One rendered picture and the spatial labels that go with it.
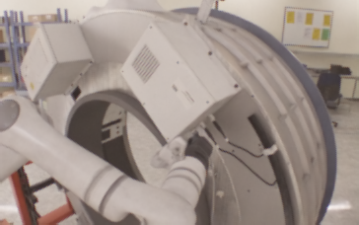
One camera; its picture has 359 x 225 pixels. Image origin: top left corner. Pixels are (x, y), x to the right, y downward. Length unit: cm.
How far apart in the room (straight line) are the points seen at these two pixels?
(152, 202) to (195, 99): 27
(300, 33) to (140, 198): 659
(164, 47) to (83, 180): 34
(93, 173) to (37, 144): 10
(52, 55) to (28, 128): 55
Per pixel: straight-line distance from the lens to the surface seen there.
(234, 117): 64
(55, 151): 41
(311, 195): 81
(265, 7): 645
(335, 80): 520
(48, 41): 99
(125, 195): 36
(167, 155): 50
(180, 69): 55
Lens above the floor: 180
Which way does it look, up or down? 18 degrees down
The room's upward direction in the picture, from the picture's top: 1 degrees clockwise
